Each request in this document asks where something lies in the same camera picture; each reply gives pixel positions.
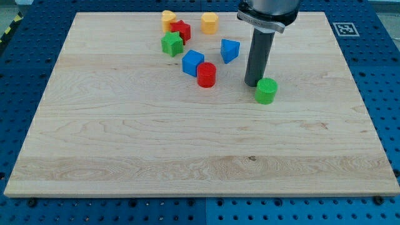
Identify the blue cube block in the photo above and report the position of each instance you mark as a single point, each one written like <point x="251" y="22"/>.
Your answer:
<point x="191" y="61"/>

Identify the green cylinder block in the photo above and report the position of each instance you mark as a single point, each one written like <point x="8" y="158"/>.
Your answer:
<point x="266" y="90"/>

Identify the yellow hexagon block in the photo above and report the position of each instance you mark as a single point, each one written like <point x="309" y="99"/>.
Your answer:
<point x="209" y="23"/>

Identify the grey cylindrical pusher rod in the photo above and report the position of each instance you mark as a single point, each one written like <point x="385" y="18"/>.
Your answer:
<point x="258" y="56"/>

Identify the yellow black hazard tape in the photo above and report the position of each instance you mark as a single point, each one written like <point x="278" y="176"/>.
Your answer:
<point x="11" y="29"/>

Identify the blue triangular prism block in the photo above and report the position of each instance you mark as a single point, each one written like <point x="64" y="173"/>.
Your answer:
<point x="229" y="50"/>

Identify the green star block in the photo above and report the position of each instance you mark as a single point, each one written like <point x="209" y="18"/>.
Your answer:
<point x="172" y="43"/>

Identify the yellow heart block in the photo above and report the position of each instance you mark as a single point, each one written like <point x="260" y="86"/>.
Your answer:
<point x="167" y="18"/>

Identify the red star block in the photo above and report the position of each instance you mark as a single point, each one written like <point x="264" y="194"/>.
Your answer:
<point x="184" y="30"/>

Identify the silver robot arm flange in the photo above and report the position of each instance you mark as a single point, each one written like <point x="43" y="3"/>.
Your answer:
<point x="268" y="16"/>

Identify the light wooden board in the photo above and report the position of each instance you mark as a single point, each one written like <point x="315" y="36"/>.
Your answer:
<point x="120" y="119"/>

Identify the red cylinder block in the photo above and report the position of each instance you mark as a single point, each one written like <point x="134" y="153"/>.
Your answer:
<point x="206" y="74"/>

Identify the black white fiducial marker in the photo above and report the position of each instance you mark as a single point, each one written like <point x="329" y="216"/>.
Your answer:
<point x="345" y="29"/>

